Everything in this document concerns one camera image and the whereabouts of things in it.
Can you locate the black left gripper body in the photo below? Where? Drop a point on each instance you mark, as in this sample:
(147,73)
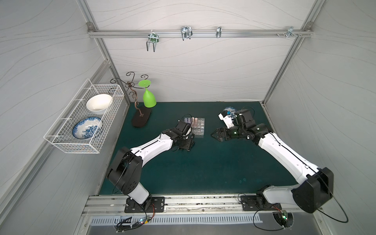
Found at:
(187,142)

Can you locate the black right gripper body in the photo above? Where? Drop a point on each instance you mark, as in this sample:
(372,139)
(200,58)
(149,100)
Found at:
(226,133)

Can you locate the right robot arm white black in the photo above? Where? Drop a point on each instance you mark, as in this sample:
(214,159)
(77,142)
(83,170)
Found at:
(314,185)

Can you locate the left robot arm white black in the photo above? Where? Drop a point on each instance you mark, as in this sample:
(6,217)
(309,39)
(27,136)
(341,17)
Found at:
(125,170)

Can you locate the clear acrylic lipstick organizer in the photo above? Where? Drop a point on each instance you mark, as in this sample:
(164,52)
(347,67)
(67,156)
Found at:
(199,129)

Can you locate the blue white porcelain bowl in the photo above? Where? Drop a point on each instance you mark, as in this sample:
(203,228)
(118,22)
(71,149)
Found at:
(229,110)

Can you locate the copper scroll glass stand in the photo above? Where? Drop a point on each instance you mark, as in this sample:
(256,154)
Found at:
(142,113)

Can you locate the green plastic wine glass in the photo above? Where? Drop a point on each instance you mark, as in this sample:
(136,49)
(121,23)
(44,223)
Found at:
(148,97)

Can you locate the white bowl in basket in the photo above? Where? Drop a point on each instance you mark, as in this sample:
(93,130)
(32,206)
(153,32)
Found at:
(99,103)

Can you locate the blue patterned bowl in basket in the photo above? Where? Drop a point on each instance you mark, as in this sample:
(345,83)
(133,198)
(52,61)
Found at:
(86,128)

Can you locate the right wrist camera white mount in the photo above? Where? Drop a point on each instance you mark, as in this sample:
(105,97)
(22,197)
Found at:
(226,117)

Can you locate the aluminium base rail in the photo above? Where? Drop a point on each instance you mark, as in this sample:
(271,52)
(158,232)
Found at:
(173,204)

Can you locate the white wire basket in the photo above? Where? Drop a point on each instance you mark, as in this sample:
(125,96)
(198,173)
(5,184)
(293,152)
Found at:
(60,134)

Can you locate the small metal clip on rail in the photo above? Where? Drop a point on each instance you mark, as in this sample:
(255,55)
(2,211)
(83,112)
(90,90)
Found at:
(218,31)

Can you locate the metal double hook on rail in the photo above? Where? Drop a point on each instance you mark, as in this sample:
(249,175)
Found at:
(186,32)

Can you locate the aluminium top rail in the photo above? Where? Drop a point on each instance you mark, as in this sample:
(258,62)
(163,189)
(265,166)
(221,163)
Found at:
(211,33)

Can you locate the metal hook right on rail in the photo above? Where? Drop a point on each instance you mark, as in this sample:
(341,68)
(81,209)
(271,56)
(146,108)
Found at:
(290,34)

